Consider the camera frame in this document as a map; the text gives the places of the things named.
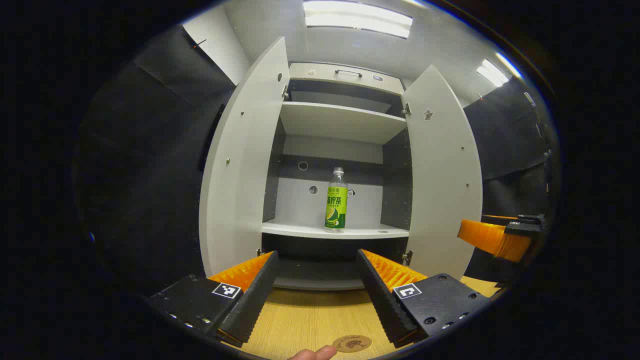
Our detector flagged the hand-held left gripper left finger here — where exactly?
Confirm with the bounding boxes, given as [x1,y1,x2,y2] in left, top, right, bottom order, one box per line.
[145,250,280,349]

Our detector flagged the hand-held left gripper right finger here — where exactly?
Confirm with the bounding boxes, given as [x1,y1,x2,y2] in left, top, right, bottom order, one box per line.
[356,249,493,349]

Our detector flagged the round brown coaster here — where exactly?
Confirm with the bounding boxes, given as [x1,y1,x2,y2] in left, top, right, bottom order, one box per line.
[332,334,373,353]

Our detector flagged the grey cabinet door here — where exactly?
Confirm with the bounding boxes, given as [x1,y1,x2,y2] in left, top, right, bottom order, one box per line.
[198,36,291,277]
[401,64,483,281]

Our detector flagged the green label clear bottle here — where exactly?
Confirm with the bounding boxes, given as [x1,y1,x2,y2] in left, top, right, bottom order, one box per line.
[324,167,349,234]

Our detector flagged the white cabinet shelf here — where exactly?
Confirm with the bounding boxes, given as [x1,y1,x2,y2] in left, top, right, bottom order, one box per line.
[279,101,407,145]
[261,222,410,240]

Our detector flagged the small ceiling light panel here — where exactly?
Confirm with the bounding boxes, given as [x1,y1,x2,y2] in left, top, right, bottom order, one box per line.
[476,52,523,88]

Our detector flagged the black backdrop cloth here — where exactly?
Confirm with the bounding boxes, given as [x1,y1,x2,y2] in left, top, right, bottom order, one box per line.
[75,25,558,296]

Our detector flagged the large ceiling light panel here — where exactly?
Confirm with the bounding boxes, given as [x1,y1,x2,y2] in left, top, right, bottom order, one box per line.
[303,0,414,40]

